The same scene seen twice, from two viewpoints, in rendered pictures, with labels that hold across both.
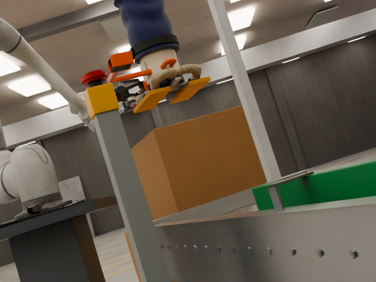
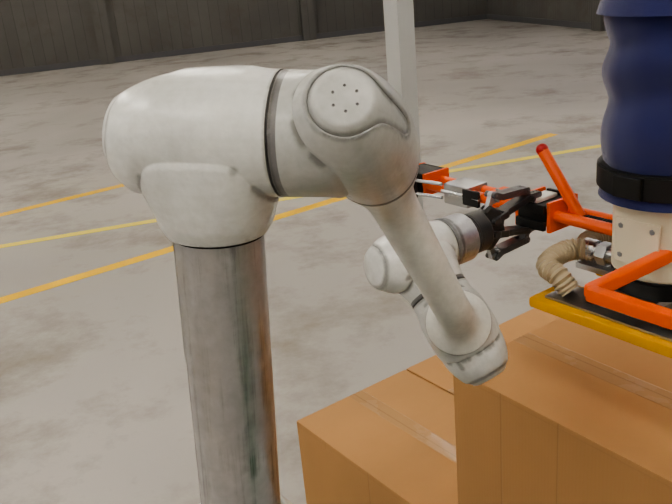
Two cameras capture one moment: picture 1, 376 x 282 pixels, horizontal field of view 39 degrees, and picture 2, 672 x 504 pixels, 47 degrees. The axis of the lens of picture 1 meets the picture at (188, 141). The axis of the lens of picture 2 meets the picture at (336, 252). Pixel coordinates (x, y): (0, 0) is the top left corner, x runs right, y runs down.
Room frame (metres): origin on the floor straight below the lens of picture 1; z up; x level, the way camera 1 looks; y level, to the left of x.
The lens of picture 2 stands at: (1.36, 0.85, 1.72)
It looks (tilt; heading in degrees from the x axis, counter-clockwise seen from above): 21 degrees down; 345
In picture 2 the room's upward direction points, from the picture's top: 5 degrees counter-clockwise
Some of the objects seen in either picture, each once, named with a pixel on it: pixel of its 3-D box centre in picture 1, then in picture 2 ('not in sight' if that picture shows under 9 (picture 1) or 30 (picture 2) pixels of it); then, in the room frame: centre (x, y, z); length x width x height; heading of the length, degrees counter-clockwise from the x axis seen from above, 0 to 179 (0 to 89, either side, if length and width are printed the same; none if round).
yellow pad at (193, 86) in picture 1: (187, 88); not in sight; (2.41, -0.07, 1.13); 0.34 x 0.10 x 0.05; 20
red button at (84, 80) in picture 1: (94, 81); not in sight; (1.33, 0.18, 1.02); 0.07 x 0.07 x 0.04
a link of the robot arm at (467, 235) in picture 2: not in sight; (453, 240); (2.55, 0.32, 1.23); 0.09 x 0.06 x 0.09; 20
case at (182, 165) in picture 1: (192, 173); (643, 481); (2.38, 0.03, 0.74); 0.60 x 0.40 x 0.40; 19
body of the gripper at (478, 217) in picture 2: (120, 94); (482, 229); (2.57, 0.25, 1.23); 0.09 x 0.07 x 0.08; 110
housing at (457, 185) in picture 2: not in sight; (465, 192); (2.82, 0.17, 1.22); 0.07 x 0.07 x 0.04; 20
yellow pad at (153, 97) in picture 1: (150, 97); (628, 313); (2.35, 0.10, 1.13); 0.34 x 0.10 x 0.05; 20
